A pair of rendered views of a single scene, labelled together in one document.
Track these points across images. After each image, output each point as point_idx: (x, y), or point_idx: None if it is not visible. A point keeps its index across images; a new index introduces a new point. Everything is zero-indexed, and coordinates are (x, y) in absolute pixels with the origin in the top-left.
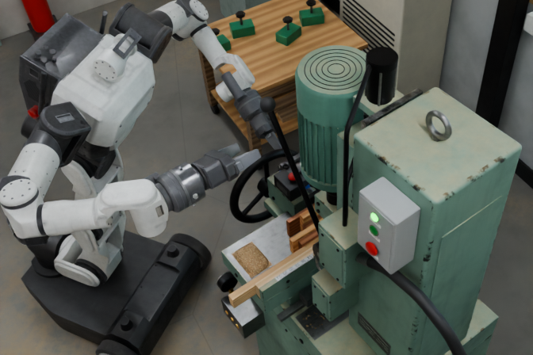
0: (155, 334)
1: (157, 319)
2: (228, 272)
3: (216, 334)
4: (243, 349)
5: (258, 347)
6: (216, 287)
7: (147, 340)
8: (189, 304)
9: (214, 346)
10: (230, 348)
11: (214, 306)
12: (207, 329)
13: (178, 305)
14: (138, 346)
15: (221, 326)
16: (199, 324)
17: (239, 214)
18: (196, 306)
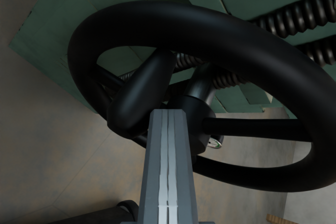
0: (105, 214)
1: (103, 221)
2: (217, 139)
3: (67, 170)
4: (76, 139)
5: (70, 128)
6: (7, 203)
7: (118, 214)
8: (41, 215)
9: (79, 165)
10: (77, 151)
11: (36, 190)
12: (64, 180)
13: (60, 220)
14: (130, 215)
15: (57, 170)
16: (61, 191)
17: (213, 160)
18: (41, 207)
